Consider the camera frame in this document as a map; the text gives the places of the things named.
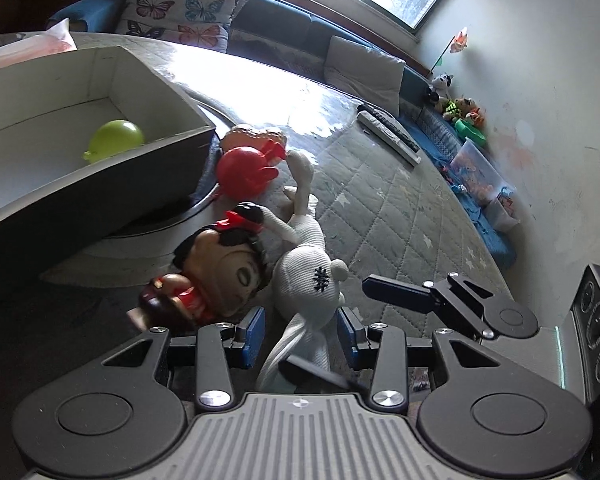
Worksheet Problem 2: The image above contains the white knitted plush rabbit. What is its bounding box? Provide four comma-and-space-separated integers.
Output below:
256, 150, 349, 393

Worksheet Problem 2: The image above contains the big-head doll red dress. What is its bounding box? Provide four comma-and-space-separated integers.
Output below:
128, 202, 270, 335

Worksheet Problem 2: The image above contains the red balloon toy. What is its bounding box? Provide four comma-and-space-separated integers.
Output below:
216, 140, 286, 202

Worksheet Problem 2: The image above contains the tan peanut squeeze toy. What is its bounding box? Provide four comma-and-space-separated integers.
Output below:
220, 124, 287, 152

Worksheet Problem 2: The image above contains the grey quilted star tablecloth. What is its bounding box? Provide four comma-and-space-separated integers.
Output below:
41, 34, 512, 336

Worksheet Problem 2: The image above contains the clear plastic toy bin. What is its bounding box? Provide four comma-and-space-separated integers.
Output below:
450, 139, 520, 233

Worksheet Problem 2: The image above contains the white remote control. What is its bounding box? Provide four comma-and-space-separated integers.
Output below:
356, 110, 422, 167

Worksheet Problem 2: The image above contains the black remote control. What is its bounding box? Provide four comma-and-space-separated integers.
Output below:
358, 103, 419, 154

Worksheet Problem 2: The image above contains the stuffed toys pile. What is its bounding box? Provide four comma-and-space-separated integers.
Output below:
429, 73, 486, 148

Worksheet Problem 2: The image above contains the grey sofa pillow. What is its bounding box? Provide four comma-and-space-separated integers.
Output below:
324, 36, 405, 116

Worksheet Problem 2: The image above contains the green balloon toy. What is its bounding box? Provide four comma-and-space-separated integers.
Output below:
83, 119, 145, 164

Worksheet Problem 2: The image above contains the white cardboard box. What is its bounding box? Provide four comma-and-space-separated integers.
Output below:
0, 47, 214, 235

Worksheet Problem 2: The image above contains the paper pinwheel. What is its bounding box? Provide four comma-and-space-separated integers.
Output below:
430, 27, 468, 72

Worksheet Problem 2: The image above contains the butterfly print cushion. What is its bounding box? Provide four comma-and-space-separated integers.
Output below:
116, 0, 248, 53

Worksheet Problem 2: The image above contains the pink tissue pack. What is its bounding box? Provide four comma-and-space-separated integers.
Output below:
0, 18, 76, 69

